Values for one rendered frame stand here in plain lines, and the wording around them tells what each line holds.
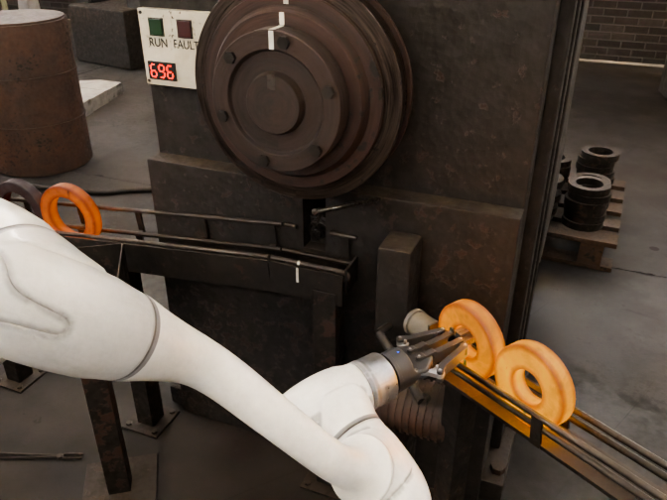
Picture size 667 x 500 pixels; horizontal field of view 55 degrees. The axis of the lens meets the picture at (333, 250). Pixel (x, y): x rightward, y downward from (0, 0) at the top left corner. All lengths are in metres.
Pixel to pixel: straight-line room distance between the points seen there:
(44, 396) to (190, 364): 1.67
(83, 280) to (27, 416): 1.73
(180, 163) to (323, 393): 0.85
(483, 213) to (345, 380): 0.54
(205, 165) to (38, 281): 1.10
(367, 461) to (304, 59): 0.72
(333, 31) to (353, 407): 0.68
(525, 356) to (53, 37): 3.45
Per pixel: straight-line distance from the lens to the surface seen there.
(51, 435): 2.26
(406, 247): 1.41
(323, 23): 1.27
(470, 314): 1.22
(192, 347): 0.76
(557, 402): 1.15
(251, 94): 1.30
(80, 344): 0.65
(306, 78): 1.26
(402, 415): 1.44
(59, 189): 1.90
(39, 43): 4.08
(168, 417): 2.19
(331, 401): 1.05
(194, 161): 1.71
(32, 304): 0.62
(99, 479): 2.06
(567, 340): 2.61
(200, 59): 1.45
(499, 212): 1.43
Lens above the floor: 1.46
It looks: 29 degrees down
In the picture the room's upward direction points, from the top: straight up
